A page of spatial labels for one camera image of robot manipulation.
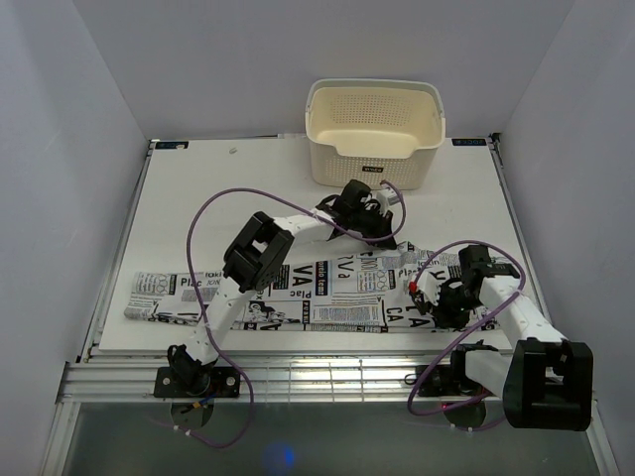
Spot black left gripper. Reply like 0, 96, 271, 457
347, 204, 395, 250

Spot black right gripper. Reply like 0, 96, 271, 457
425, 282, 483, 330

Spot newspaper print trousers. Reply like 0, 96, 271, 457
124, 242, 486, 333

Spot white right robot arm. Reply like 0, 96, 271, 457
408, 241, 593, 431

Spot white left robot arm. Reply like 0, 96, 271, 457
166, 179, 406, 397

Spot cream perforated plastic basket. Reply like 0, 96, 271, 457
305, 78, 446, 190

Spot blue label sticker right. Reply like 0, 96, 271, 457
451, 138, 487, 147

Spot blue label sticker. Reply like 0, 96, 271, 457
451, 138, 487, 147
155, 141, 190, 150

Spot blue label sticker left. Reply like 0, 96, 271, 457
155, 141, 190, 150

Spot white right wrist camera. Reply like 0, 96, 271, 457
408, 272, 442, 308

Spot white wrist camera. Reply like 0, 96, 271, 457
373, 183, 401, 210
408, 272, 442, 308

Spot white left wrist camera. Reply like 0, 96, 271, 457
373, 183, 401, 210

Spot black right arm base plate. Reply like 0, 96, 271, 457
418, 364, 492, 397

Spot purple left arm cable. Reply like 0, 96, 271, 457
184, 180, 409, 448

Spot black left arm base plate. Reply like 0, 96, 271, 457
152, 367, 241, 400

